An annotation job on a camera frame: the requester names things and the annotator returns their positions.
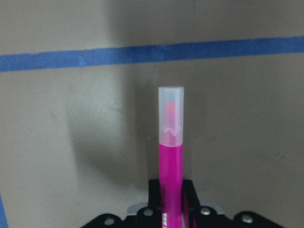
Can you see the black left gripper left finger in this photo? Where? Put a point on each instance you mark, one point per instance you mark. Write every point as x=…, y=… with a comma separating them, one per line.
x=154, y=196

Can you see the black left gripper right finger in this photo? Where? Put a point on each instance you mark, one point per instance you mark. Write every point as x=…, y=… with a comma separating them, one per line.
x=190, y=200

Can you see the pink highlighter pen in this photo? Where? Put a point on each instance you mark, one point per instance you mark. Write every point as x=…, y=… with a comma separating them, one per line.
x=170, y=109

